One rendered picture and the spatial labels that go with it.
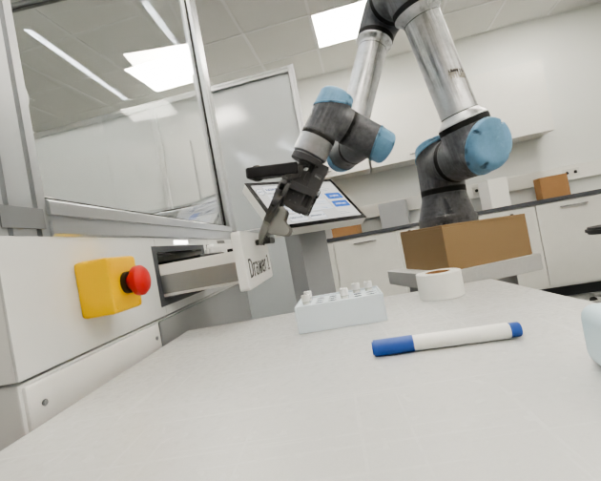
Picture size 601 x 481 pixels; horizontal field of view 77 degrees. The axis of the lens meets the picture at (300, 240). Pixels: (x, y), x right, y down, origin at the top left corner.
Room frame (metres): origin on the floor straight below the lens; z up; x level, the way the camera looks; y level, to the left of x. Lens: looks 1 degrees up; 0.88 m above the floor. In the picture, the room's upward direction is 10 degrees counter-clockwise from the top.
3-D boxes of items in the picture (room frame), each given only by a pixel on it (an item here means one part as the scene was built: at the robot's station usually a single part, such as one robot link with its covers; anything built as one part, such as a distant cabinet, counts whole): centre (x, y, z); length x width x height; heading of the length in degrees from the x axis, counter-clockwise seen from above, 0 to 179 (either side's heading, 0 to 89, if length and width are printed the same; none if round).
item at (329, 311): (0.57, -0.04, 0.78); 0.12 x 0.08 x 0.04; 84
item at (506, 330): (0.37, -0.12, 0.77); 0.14 x 0.02 x 0.02; 80
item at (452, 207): (1.03, -0.40, 0.91); 0.15 x 0.15 x 0.10
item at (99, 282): (0.51, 0.26, 0.88); 0.07 x 0.05 x 0.07; 176
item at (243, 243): (0.83, 0.10, 0.87); 0.29 x 0.02 x 0.11; 176
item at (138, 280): (0.50, 0.22, 0.88); 0.04 x 0.03 x 0.04; 176
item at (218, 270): (0.84, 0.31, 0.86); 0.40 x 0.26 x 0.06; 86
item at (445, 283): (0.62, -0.21, 0.78); 0.07 x 0.07 x 0.04
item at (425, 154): (1.02, -0.41, 1.03); 0.13 x 0.12 x 0.14; 15
